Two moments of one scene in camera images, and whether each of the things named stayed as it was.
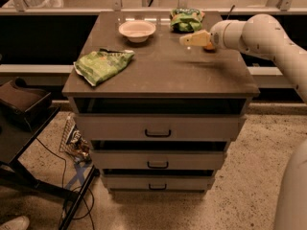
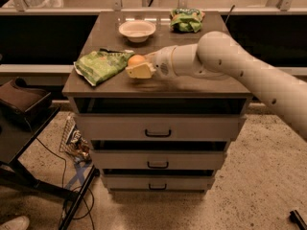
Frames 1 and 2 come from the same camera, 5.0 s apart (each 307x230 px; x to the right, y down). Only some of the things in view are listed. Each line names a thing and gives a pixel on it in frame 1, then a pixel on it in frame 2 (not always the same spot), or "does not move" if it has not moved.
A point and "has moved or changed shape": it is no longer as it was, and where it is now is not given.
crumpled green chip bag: (186, 19) does not move
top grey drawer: (160, 126) does not move
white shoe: (21, 222) does not move
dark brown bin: (23, 104) does not move
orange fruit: (210, 46) has moved or changed shape
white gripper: (216, 37) -> (160, 62)
